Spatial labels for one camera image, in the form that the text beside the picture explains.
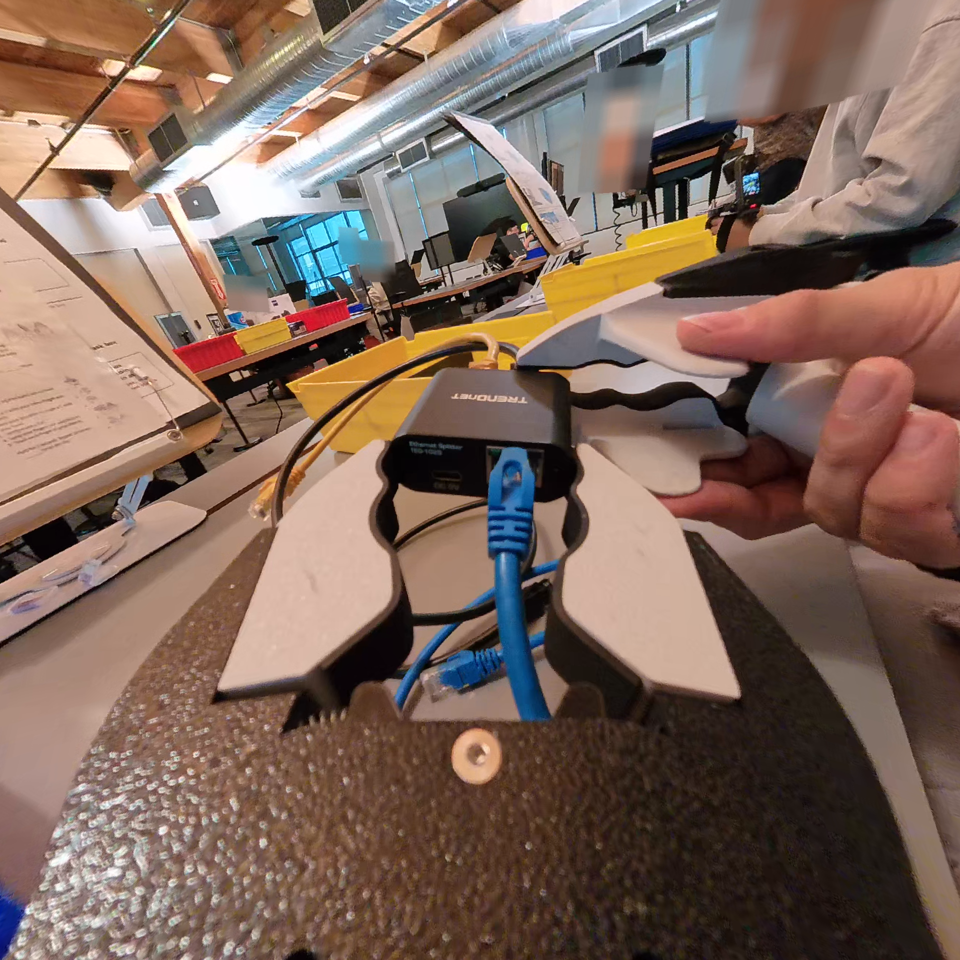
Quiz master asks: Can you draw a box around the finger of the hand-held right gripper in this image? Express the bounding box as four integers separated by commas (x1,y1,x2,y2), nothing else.
572,378,753,498
516,288,753,380

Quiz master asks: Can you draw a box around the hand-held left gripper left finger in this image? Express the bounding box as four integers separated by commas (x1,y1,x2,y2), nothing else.
215,438,415,735

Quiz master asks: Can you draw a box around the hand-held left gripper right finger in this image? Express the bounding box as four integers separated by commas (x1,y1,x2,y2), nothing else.
543,441,744,727

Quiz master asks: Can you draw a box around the black cable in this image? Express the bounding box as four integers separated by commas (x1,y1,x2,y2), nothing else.
271,339,556,627

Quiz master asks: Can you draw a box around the blue ethernet cable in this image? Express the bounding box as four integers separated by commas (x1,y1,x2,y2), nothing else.
393,444,560,723

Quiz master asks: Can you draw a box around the black ethernet splitter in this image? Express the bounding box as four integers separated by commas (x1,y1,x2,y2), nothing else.
390,367,582,504

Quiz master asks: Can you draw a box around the grey desk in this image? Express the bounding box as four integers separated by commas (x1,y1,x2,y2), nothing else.
0,300,960,960

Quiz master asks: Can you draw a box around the person's right hand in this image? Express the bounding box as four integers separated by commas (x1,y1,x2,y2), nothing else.
660,262,960,579

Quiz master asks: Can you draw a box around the large yellow plastic bin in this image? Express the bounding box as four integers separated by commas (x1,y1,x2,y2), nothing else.
288,311,575,455
626,213,714,252
540,232,721,324

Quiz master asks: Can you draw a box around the long work table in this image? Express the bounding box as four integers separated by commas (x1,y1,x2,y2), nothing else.
191,311,376,451
390,255,549,331

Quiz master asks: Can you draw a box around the document stand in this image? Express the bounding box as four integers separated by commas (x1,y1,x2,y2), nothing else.
442,111,590,256
0,187,226,646

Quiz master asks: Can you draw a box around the large black monitor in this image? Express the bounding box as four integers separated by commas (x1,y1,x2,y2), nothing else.
442,176,519,241

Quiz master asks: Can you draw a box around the small yellow plastic bin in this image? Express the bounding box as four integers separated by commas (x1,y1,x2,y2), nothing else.
234,318,294,354

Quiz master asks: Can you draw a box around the red plastic bin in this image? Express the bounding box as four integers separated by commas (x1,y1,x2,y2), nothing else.
172,331,245,374
285,297,351,331

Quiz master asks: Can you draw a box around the black floor lamp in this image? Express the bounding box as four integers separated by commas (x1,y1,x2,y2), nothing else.
251,234,290,301

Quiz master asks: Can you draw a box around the white instruction sheet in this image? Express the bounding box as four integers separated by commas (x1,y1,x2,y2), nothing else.
0,202,215,504

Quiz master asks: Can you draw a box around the yellow ethernet cable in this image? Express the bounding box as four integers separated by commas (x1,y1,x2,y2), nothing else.
253,333,502,520

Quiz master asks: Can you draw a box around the silver ventilation duct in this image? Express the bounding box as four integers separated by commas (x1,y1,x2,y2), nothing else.
131,0,526,192
270,0,676,189

